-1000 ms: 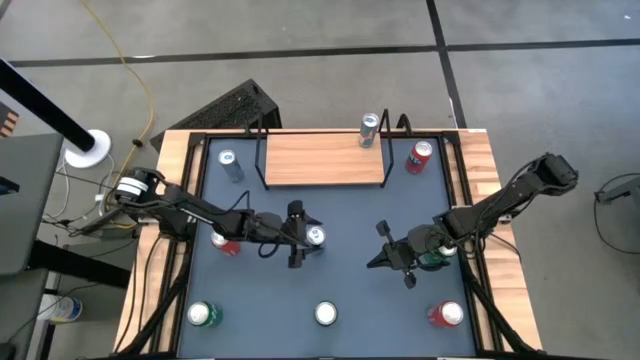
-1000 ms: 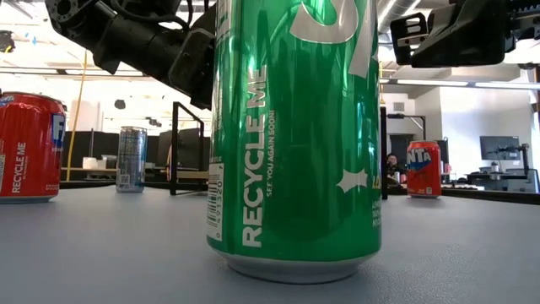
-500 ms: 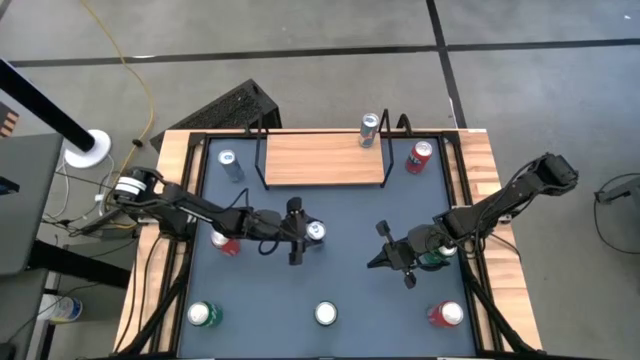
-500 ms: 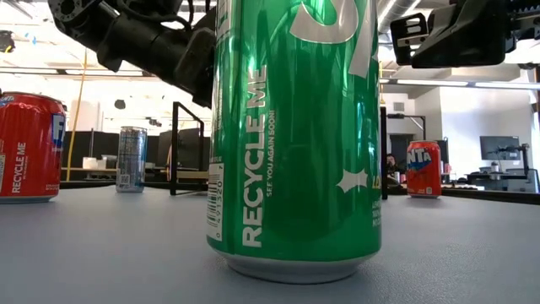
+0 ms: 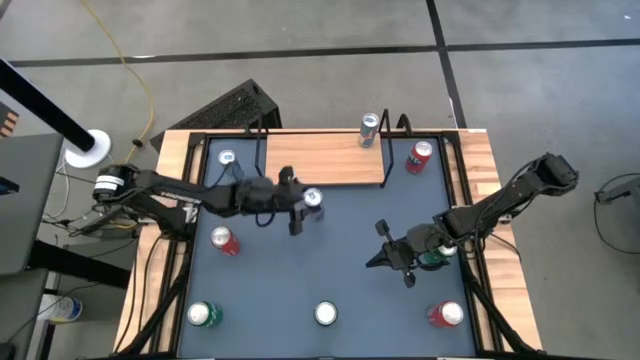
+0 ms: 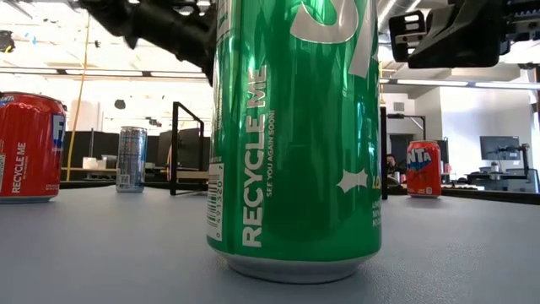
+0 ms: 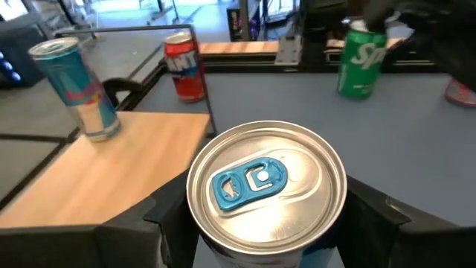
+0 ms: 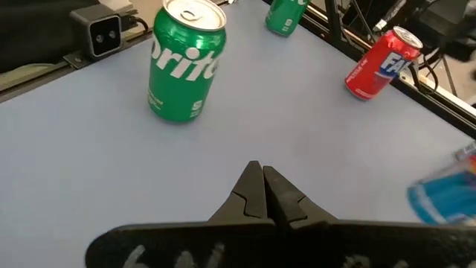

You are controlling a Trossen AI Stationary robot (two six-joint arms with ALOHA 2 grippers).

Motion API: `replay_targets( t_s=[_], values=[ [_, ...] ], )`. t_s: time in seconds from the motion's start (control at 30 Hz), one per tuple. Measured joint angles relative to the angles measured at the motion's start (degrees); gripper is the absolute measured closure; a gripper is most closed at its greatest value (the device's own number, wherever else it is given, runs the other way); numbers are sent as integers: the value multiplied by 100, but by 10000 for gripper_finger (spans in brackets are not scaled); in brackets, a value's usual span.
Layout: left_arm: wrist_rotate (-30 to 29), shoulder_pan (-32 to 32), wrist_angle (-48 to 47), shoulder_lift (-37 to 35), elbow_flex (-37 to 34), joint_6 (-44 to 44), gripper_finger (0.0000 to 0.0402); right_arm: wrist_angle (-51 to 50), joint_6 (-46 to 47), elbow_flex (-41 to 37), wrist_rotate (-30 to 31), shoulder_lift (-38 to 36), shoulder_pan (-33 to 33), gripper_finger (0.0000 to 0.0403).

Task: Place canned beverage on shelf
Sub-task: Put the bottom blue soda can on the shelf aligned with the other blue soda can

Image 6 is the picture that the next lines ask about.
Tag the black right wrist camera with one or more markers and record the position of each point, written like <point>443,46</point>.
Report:
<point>407,38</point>

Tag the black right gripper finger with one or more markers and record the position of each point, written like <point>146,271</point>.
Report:
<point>460,38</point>

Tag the green Sprite can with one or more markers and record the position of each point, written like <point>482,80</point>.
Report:
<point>295,148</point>

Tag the person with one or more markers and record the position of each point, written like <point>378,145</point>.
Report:
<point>391,162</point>

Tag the black round hanging object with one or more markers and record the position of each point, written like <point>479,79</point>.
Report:
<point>120,104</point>

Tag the red Fanta can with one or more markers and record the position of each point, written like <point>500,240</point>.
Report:
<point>424,177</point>
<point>29,143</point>

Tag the blue silver Red Bull can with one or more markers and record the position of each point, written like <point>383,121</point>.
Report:
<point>131,160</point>

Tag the black office partition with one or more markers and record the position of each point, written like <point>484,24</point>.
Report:
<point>101,145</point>

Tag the black computer monitor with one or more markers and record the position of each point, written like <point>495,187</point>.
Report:
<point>500,148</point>

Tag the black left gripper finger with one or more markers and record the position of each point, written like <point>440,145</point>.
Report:
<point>211,69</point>

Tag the black ceiling spotlight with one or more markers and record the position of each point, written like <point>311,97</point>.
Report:
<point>6,42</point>

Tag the wooden shelf with black frame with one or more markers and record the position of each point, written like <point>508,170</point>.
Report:
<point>173,148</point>

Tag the grey box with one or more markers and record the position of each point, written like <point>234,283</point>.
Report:
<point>525,181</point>

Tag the wooden office desk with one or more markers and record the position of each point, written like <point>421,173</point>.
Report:
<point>76,169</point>

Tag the black metal rig frame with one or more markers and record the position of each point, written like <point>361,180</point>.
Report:
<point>485,195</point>

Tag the white box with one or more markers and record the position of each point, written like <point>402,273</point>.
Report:
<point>90,163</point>

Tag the large black monitor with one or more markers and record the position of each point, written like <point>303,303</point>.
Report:
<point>187,148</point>

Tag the black metal stand frame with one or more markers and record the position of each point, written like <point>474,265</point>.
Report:
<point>405,115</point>

